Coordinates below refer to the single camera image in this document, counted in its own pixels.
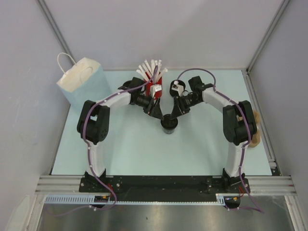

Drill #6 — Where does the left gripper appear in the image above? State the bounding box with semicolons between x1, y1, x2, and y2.
132;94;164;121

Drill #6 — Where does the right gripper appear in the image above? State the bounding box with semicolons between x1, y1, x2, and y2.
170;94;202;120

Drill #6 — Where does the single black coffee cup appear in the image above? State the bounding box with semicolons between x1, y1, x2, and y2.
160;114;179;134

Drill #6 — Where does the black coffee cup stack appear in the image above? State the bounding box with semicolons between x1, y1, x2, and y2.
118;80;132;92

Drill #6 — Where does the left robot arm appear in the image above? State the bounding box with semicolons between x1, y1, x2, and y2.
77;77;164;193

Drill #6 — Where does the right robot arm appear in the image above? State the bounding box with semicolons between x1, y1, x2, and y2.
169;76;257;193

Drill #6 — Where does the red straw holder cup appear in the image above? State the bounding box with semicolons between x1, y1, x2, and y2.
143;72;163;99

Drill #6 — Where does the white wrapped straws bundle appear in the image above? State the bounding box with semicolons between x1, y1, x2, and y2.
136;59;168;83

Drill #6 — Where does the light blue paper bag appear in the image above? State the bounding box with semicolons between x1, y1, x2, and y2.
56;52;112;112

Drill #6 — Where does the brown cardboard cup carrier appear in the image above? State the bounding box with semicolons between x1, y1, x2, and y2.
248;110;261;148

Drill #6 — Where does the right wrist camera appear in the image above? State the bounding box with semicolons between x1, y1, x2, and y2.
170;80;184;97

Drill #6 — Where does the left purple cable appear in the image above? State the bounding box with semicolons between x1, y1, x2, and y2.
81;66;159;212

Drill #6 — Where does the purple cable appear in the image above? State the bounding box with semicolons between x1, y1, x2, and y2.
81;66;159;212
177;68;264;214

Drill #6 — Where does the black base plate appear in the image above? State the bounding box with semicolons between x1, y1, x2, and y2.
79;174;250;201

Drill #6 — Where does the grey slotted cable duct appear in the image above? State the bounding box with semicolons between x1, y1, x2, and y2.
45;194;239;206

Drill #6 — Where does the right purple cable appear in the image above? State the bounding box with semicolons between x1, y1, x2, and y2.
177;68;264;214

